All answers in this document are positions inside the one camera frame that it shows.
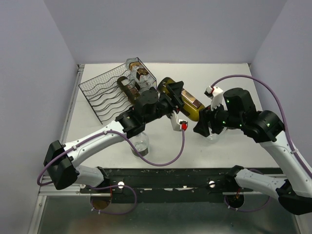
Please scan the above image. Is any round clear flask bottle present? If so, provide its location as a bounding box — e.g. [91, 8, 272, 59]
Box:
[205, 128, 226, 144]

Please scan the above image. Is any clear square bottle black label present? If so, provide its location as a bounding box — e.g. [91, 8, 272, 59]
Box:
[130, 69, 154, 94]

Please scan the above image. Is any square clear bottle dark cap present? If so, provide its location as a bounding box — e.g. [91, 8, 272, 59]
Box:
[126, 58, 154, 92]

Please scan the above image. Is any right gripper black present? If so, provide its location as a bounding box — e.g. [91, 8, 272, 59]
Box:
[193, 99, 243, 137]

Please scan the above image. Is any black wire wine rack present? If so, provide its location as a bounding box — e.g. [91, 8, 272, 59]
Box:
[78, 57, 157, 125]

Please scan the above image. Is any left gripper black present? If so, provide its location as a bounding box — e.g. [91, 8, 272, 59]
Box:
[144, 82, 185, 125]

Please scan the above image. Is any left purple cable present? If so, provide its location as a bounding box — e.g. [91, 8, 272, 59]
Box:
[36, 128, 186, 186]

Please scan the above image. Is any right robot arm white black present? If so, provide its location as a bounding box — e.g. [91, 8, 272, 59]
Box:
[193, 88, 312, 215]

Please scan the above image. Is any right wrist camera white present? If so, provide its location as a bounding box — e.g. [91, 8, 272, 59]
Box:
[204, 86, 224, 111]

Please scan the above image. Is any olive green wine bottle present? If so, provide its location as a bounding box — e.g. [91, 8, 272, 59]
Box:
[117, 76, 141, 105]

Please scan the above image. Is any purple cable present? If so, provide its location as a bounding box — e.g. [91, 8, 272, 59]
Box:
[211, 74, 312, 178]
[36, 128, 186, 186]

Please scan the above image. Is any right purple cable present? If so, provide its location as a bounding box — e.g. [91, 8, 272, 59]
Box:
[211, 74, 312, 178]

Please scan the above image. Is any round clear bottle silver cap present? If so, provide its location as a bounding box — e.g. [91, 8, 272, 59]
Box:
[130, 132, 150, 156]

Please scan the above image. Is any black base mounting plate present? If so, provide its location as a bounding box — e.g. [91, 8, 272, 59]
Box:
[73, 167, 286, 204]

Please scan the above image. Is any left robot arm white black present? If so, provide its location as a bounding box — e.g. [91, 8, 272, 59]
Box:
[37, 81, 187, 193]

